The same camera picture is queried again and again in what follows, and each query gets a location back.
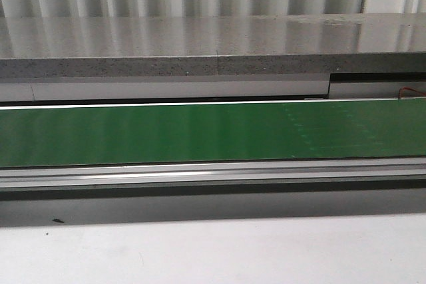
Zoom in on grey stone countertop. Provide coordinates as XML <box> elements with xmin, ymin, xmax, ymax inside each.
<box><xmin>1</xmin><ymin>13</ymin><xmax>425</xmax><ymax>79</ymax></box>

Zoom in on green conveyor belt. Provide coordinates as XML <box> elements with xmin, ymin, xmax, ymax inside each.
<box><xmin>1</xmin><ymin>99</ymin><xmax>425</xmax><ymax>168</ymax></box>

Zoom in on white rear conveyor rail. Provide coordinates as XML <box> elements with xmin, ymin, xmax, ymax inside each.
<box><xmin>1</xmin><ymin>96</ymin><xmax>425</xmax><ymax>110</ymax></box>

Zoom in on aluminium conveyor side rail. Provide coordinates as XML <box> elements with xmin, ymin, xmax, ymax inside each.
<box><xmin>1</xmin><ymin>157</ymin><xmax>425</xmax><ymax>190</ymax></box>

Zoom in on red wire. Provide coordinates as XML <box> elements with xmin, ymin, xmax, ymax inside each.
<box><xmin>397</xmin><ymin>87</ymin><xmax>426</xmax><ymax>100</ymax></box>

